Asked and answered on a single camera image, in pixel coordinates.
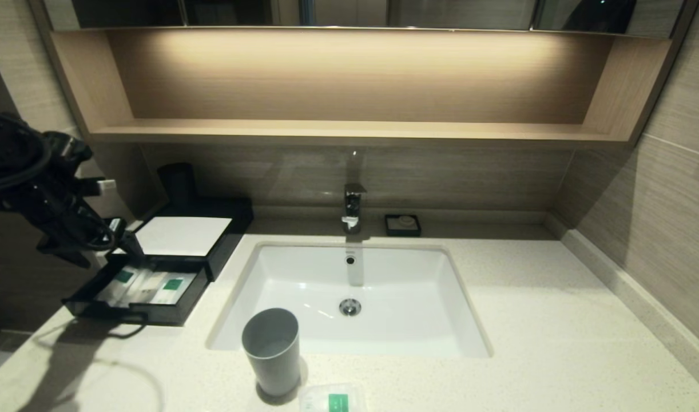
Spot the toothbrush packet with green label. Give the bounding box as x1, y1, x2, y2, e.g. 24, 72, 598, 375
95, 264, 150, 304

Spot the black drawer amenity box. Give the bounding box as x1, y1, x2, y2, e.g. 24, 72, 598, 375
63, 253, 212, 326

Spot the grey plastic cup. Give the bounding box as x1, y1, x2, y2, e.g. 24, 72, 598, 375
241, 308, 301, 397

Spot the white board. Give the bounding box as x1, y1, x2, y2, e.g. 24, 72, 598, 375
135, 217, 234, 257

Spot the comb packet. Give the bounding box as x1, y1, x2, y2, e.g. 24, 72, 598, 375
138, 272, 170, 304

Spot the vanity kit packet green label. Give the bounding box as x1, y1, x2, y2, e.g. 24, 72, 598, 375
152, 273, 199, 306

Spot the black cylindrical cup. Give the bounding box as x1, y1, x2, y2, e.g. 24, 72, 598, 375
158, 164, 200, 209

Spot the chrome faucet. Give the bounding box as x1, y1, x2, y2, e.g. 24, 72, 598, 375
342, 184, 368, 235

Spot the packet with green square label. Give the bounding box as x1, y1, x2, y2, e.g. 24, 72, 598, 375
300, 382, 368, 412

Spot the black soap dish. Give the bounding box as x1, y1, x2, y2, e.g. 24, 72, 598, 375
384, 215, 422, 238

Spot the white sink basin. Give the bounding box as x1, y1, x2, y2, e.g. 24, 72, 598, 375
206, 242, 493, 359

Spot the mirror cabinet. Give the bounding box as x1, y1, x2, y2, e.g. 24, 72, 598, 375
45, 0, 685, 39

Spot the wooden wall shelf niche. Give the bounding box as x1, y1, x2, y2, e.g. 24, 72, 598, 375
32, 27, 696, 149

